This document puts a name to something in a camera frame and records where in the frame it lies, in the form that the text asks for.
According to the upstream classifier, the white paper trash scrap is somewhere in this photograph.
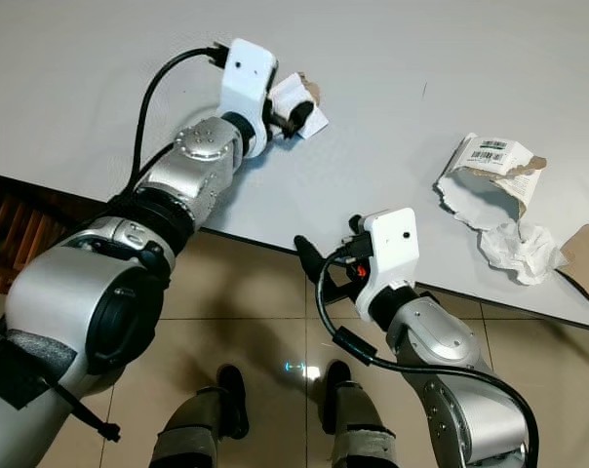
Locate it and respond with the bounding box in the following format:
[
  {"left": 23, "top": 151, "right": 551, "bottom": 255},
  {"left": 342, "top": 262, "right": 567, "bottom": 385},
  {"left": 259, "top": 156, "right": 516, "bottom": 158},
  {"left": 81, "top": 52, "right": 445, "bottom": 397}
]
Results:
[{"left": 269, "top": 72, "right": 331, "bottom": 139}]

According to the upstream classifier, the torn barcode cardboard packaging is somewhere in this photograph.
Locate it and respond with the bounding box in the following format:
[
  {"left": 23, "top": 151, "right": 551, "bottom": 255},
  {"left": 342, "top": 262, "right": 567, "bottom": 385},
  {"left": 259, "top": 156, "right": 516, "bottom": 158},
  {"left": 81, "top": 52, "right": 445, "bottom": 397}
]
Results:
[{"left": 435, "top": 133, "right": 550, "bottom": 221}]

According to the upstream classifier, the robot right leg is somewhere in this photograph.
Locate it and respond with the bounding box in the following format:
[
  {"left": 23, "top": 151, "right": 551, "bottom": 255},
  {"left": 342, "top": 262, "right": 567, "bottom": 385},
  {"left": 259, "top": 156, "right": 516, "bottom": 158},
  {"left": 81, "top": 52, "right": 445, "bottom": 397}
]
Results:
[{"left": 321, "top": 360, "right": 399, "bottom": 468}]

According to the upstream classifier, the robot leg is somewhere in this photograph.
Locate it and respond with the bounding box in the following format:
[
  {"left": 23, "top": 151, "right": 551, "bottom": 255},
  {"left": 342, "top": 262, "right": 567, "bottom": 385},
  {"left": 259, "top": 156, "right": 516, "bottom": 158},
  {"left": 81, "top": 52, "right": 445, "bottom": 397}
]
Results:
[
  {"left": 148, "top": 365, "right": 250, "bottom": 468},
  {"left": 321, "top": 360, "right": 399, "bottom": 468}
]

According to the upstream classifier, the crumpled white paper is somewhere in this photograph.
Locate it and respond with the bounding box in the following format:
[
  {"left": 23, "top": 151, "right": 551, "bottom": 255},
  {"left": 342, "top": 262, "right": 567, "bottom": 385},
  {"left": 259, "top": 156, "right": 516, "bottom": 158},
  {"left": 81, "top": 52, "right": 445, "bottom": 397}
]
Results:
[{"left": 479, "top": 218, "right": 558, "bottom": 287}]

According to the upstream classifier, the robot left leg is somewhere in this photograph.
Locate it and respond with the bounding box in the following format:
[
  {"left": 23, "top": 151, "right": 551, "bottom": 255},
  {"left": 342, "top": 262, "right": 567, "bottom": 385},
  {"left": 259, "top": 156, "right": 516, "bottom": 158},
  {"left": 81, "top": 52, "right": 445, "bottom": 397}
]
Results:
[{"left": 148, "top": 365, "right": 250, "bottom": 468}]

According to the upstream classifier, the brown wooden slatted chair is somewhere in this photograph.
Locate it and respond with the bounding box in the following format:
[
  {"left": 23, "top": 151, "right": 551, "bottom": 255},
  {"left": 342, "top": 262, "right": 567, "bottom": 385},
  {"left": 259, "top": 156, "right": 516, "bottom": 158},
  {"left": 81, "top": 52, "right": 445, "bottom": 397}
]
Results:
[{"left": 0, "top": 172, "right": 47, "bottom": 295}]

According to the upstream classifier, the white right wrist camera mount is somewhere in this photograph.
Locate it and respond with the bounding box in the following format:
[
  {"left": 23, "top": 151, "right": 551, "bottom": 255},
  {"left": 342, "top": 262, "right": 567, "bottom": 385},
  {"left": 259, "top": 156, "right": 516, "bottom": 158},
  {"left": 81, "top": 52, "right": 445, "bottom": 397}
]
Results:
[{"left": 362, "top": 207, "right": 421, "bottom": 323}]

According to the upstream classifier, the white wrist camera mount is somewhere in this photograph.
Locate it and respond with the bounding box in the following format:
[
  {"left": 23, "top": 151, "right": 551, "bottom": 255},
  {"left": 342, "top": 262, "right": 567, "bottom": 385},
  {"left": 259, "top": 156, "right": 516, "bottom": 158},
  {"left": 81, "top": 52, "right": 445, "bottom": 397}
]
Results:
[
  {"left": 220, "top": 38, "right": 279, "bottom": 157},
  {"left": 362, "top": 207, "right": 421, "bottom": 323}
]

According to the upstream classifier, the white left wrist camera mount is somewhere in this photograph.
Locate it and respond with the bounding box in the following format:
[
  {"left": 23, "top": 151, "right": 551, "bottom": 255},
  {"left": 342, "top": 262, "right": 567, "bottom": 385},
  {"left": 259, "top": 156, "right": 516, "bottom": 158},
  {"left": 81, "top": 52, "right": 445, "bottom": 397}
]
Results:
[{"left": 220, "top": 38, "right": 279, "bottom": 157}]

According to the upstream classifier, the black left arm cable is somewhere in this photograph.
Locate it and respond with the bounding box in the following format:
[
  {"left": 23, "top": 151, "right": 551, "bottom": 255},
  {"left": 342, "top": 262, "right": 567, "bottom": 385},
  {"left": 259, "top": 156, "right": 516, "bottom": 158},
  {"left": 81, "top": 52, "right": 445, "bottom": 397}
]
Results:
[{"left": 127, "top": 43, "right": 233, "bottom": 196}]

